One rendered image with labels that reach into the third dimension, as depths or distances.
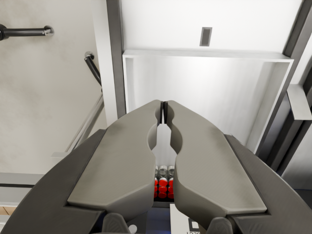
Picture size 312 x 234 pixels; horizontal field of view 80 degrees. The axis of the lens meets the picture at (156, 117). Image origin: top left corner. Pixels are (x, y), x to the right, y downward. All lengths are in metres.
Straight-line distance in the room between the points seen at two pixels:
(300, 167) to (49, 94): 1.46
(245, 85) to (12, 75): 1.49
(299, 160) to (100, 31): 0.51
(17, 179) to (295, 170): 0.73
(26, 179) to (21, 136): 1.29
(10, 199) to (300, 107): 0.67
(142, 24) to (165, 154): 0.28
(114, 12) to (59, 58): 1.12
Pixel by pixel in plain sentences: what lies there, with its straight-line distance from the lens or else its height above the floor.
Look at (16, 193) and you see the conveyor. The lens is 0.64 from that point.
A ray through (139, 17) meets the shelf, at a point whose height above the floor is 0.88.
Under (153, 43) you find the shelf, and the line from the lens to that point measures 0.33.
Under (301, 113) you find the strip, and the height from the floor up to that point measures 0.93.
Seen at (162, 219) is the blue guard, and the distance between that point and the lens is 0.38.
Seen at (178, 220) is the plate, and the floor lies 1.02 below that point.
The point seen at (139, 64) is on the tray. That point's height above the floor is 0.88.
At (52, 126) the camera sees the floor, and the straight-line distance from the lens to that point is 1.71.
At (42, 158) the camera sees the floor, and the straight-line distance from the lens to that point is 2.02.
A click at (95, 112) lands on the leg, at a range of 0.97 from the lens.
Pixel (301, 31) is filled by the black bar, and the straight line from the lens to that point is 0.37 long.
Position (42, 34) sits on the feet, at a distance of 1.33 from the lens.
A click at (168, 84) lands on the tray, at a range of 0.35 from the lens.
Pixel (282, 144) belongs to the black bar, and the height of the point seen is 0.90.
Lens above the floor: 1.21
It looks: 58 degrees down
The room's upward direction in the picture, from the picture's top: 177 degrees counter-clockwise
